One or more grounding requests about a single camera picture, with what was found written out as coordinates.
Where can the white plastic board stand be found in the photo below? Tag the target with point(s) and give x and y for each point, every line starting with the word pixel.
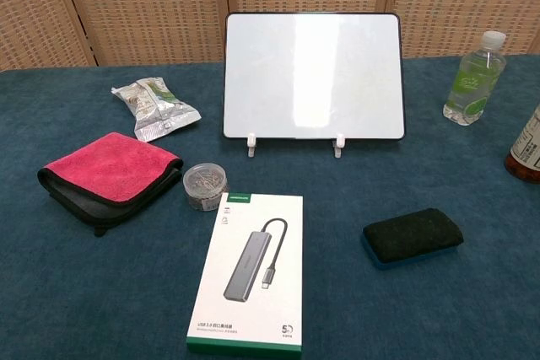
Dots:
pixel 252 145

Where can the white USB hub box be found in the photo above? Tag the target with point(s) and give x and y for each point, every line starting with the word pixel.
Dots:
pixel 249 271

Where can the silver green snack packet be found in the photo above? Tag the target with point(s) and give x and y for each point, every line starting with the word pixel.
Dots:
pixel 154 107

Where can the clear jar of paper clips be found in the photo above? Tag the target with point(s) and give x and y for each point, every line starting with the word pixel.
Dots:
pixel 204 187

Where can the white magnetic whiteboard black frame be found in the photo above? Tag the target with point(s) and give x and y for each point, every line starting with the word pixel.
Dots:
pixel 312 75

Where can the clear water bottle green label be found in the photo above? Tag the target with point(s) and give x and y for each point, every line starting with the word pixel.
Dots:
pixel 472 82

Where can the black felt blue eraser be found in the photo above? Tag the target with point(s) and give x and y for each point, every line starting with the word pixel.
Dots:
pixel 411 235

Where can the folded pink grey microfibre cloth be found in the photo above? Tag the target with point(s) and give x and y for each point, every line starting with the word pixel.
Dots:
pixel 107 174

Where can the woven rattan folding screen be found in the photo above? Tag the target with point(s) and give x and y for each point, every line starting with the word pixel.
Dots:
pixel 169 6

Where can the brown tea bottle white label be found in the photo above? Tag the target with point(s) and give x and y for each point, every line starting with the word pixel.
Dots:
pixel 527 153

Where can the teal blue table cloth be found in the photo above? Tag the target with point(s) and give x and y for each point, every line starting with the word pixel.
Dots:
pixel 105 292

